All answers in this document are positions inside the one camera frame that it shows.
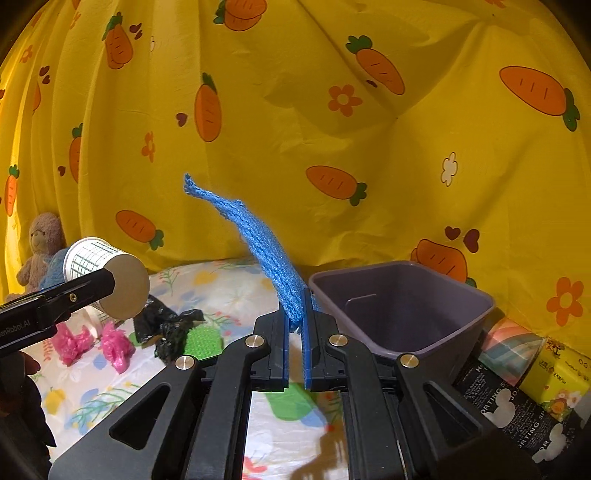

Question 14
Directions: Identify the black mouse print cloth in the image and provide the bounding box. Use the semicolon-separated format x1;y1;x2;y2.
450;355;583;464

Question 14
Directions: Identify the large black plastic bag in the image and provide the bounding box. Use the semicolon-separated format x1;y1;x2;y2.
134;298;206;363

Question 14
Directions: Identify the blue plush toy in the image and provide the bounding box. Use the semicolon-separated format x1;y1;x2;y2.
37;249;70;291

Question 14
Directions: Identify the blue foam net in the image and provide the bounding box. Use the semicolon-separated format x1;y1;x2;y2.
183;173;315;333

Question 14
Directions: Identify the brown teddy bear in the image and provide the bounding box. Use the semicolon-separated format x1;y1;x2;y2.
16;211;68;294

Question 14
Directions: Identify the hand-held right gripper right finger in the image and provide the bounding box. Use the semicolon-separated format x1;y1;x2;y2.
302;288;541;480

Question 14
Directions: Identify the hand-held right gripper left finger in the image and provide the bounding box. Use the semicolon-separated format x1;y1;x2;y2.
48;307;291;480

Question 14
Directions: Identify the yellow carrot print curtain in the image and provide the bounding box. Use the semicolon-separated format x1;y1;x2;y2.
0;0;591;356

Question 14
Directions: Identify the pastel striped box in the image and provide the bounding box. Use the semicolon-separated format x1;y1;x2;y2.
478;316;548;388

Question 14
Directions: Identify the yellow tissue pack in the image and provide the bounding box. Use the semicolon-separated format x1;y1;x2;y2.
519;337;591;423

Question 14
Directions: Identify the floral plastic sheet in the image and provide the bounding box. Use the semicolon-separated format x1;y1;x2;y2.
18;258;352;480

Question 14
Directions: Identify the pink crumpled plastic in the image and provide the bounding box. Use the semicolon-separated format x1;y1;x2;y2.
52;323;95;366
99;320;134;374

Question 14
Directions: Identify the green foam net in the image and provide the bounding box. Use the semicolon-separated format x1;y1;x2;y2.
182;323;225;361

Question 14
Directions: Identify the grey plastic bin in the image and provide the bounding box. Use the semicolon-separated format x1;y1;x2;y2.
308;261;496;384

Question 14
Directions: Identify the grid print paper cup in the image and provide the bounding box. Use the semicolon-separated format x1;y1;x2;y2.
62;237;151;319

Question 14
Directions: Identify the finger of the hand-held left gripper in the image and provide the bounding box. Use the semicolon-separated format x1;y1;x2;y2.
41;268;117;325

